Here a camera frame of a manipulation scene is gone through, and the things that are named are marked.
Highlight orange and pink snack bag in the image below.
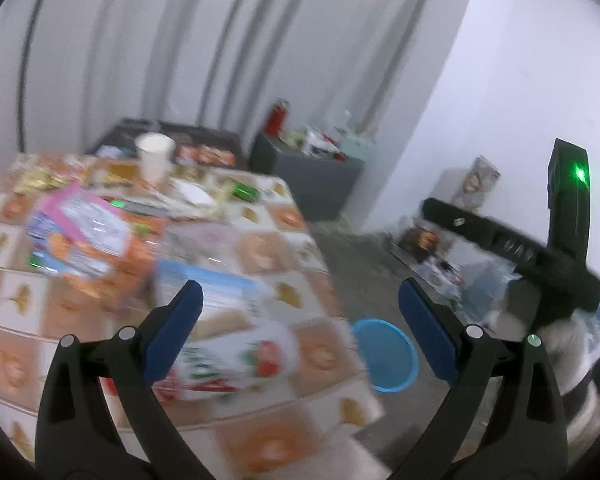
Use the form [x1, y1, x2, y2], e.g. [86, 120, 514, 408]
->
[25, 185, 168, 296]

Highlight white tissue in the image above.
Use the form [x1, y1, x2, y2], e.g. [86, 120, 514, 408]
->
[172, 180, 216, 208]

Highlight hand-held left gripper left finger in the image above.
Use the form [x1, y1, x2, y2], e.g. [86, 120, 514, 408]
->
[35, 280, 216, 480]

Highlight round blue plastic basin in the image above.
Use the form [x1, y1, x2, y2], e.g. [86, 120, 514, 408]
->
[351, 318, 420, 393]

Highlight dark grey crate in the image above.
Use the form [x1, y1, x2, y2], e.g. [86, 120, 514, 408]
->
[87, 119, 246, 168]

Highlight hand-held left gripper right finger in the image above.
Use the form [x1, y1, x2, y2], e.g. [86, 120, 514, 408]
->
[390, 277, 570, 480]

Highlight mint green box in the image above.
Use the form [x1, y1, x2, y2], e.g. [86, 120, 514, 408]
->
[337, 130, 378, 161]

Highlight grey curtain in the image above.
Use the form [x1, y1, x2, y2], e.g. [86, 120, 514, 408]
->
[0, 0, 481, 231]

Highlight table with ginkgo-print tablecloth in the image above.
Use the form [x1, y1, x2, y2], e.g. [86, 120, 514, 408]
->
[0, 152, 386, 480]

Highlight grey cabinet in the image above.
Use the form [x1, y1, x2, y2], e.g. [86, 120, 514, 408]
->
[250, 132, 363, 223]

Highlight yellow foil packets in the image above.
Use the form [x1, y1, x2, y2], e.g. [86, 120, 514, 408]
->
[12, 167, 76, 193]

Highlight white paper cup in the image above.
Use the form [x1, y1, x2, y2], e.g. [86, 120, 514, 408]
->
[134, 132, 177, 183]

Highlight person's right forearm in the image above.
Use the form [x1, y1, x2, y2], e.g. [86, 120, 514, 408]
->
[550, 310, 600, 441]

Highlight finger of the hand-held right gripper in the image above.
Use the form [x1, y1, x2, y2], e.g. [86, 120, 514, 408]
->
[422, 197, 548, 271]

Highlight orange snack packets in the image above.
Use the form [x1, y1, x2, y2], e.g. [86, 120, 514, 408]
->
[177, 144, 237, 167]

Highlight small printed carton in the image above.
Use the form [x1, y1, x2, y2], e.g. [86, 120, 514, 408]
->
[155, 260, 261, 341]

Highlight orange and black packet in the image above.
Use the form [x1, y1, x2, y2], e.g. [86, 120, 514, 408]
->
[400, 227, 438, 261]

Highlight printed picture board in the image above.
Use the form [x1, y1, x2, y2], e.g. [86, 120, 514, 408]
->
[452, 156, 502, 211]

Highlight red thermos bottle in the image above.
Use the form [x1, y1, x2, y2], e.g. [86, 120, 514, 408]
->
[265, 100, 290, 137]

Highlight white strawberry milk bottle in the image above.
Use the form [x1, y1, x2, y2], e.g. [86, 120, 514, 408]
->
[152, 322, 301, 403]

